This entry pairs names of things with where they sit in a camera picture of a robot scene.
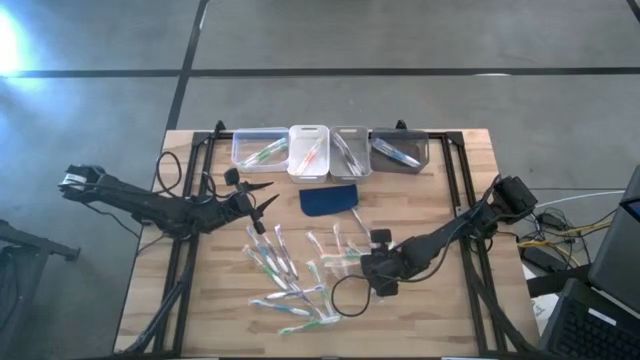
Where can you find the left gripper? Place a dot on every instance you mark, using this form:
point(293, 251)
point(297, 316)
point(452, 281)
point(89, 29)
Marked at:
point(235, 207)

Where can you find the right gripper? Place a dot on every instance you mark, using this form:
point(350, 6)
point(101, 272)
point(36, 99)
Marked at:
point(382, 267)

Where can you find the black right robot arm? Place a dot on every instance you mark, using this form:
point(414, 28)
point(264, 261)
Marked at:
point(440, 235)

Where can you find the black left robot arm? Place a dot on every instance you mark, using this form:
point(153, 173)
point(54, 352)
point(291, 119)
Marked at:
point(150, 202)

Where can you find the clear plastic bin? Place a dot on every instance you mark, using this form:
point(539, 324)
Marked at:
point(250, 137)

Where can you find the dark blue cloth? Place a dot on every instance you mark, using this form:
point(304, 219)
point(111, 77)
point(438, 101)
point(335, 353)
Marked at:
point(327, 200)

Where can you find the white plastic bin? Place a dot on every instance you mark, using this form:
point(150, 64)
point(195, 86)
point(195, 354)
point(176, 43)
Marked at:
point(322, 167)

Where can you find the dark grey plastic bin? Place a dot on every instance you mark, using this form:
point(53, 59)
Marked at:
point(385, 164)

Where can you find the light grey plastic bin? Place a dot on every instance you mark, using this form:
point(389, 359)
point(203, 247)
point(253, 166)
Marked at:
point(364, 142)

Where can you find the black power brick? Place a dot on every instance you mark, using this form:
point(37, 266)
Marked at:
point(542, 260)

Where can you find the white paper sheet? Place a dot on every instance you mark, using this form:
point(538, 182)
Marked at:
point(542, 307)

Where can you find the small black power adapter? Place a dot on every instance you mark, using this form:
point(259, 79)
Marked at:
point(552, 221)

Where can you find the black laptop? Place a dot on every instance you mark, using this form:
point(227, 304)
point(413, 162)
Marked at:
point(590, 330)

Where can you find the black floor stand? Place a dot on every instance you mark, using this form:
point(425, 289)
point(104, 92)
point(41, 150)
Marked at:
point(30, 240)

